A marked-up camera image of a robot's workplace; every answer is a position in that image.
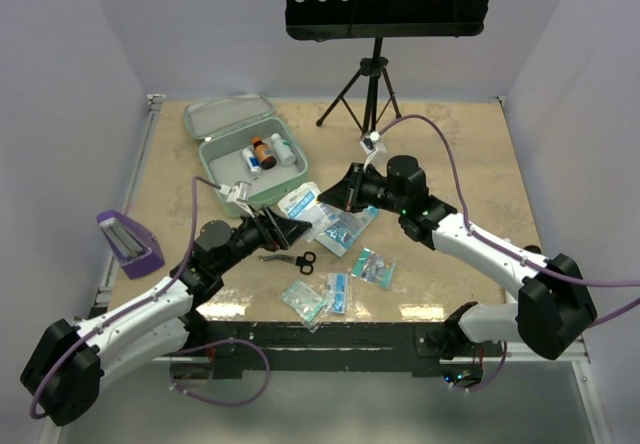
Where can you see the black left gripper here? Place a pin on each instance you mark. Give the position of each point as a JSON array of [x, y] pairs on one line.
[[281, 233]]

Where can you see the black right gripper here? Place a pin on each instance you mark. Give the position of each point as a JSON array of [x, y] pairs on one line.
[[345, 195]]

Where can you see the light blue foil pouch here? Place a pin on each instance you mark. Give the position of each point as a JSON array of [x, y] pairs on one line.
[[341, 235]]

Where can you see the white gauze dressing packet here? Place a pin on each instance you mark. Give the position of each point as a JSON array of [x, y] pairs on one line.
[[302, 204]]

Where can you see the white plastic bottle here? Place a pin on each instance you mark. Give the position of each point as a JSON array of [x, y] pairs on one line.
[[283, 150]]

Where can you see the white blue bandage roll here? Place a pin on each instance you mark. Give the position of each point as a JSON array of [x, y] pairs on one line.
[[251, 161]]

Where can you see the mint green medicine case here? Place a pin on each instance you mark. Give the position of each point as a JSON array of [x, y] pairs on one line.
[[242, 139]]

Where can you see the brown bottle orange cap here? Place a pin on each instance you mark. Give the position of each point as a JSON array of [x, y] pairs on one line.
[[263, 154]]

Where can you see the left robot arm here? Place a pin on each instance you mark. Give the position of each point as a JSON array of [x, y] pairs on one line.
[[71, 363]]

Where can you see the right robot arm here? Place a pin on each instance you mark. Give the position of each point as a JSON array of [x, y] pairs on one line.
[[551, 306]]

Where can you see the teal header clear packet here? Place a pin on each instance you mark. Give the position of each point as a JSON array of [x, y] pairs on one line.
[[373, 268]]

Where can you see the small blue white sachet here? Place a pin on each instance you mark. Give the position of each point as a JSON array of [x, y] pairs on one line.
[[338, 292]]

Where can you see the clear green dotted packet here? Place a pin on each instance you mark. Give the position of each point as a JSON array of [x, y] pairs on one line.
[[309, 305]]

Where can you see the purple box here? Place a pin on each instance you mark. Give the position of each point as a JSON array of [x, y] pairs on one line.
[[135, 247]]

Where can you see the black cylinder object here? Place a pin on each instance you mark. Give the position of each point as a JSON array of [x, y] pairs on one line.
[[533, 249]]

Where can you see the black music stand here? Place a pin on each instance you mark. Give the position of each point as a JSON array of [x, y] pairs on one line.
[[325, 20]]

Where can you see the black handled scissors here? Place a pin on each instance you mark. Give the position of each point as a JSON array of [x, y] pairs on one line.
[[304, 263]]

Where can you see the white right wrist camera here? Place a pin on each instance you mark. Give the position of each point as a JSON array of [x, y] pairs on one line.
[[373, 147]]

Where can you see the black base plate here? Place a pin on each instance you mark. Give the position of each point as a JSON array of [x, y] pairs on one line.
[[420, 349]]

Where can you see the aluminium frame rail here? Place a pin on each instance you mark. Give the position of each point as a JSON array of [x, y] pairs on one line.
[[107, 284]]

